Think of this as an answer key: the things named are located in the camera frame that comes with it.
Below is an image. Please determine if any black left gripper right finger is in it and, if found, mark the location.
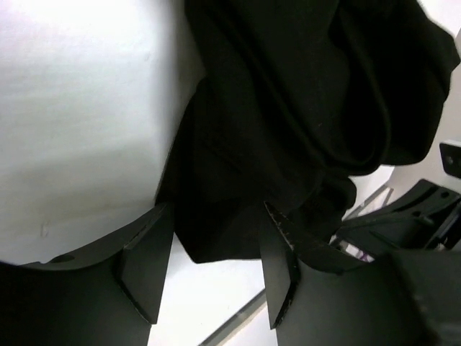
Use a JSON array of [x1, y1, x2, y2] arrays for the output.
[[261, 203, 432, 345]]

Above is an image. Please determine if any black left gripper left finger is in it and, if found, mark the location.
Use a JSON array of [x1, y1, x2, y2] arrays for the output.
[[1, 204, 174, 346]]

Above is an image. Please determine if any black skirt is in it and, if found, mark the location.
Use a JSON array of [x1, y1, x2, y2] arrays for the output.
[[158, 1, 460, 263]]

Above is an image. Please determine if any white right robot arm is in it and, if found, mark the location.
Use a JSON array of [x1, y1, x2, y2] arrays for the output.
[[331, 179, 460, 262]]

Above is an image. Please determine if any aluminium front rail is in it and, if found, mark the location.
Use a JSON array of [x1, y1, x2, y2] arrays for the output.
[[199, 289, 267, 346]]

